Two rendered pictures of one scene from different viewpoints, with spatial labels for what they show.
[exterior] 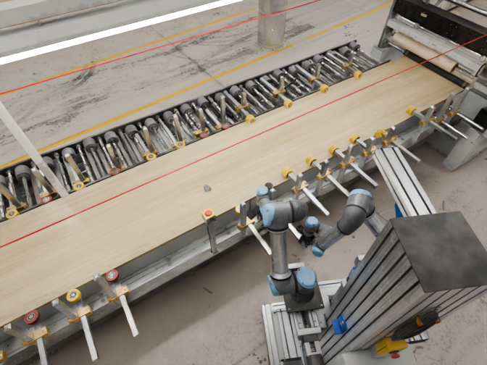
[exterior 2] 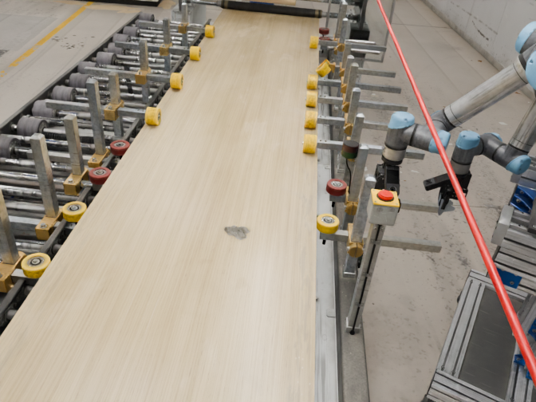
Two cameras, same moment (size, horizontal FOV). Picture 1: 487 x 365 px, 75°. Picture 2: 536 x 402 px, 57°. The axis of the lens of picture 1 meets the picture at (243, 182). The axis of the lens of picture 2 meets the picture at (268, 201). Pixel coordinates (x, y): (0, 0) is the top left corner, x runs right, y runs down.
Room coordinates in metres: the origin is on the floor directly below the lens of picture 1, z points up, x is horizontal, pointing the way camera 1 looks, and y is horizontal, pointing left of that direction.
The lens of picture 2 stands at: (0.75, 1.34, 1.94)
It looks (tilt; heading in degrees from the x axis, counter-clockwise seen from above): 34 degrees down; 303
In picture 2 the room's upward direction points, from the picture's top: 5 degrees clockwise
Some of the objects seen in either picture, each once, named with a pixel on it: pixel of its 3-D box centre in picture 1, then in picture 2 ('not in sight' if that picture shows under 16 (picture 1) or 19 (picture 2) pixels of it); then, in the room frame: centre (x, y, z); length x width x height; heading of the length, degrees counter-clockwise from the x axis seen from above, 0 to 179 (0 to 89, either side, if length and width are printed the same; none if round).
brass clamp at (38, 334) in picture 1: (36, 336); not in sight; (0.47, 1.27, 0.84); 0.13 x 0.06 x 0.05; 121
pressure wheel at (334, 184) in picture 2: not in sight; (335, 195); (1.45, -0.21, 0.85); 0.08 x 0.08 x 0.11
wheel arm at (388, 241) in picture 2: (254, 232); (380, 240); (1.18, -0.08, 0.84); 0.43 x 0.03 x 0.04; 31
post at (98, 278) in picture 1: (109, 290); not in sight; (0.72, 0.86, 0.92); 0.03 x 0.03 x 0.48; 31
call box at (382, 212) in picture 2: (209, 216); (382, 208); (1.11, 0.23, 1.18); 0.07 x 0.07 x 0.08; 31
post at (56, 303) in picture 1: (72, 314); not in sight; (0.59, 1.07, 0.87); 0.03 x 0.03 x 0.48; 31
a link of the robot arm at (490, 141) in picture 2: (325, 232); (488, 145); (1.01, -0.52, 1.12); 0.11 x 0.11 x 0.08; 63
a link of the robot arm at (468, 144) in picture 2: (311, 224); (466, 147); (1.07, -0.44, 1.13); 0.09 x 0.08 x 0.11; 63
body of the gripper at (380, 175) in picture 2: not in sight; (388, 171); (1.23, -0.13, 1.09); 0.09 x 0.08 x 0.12; 121
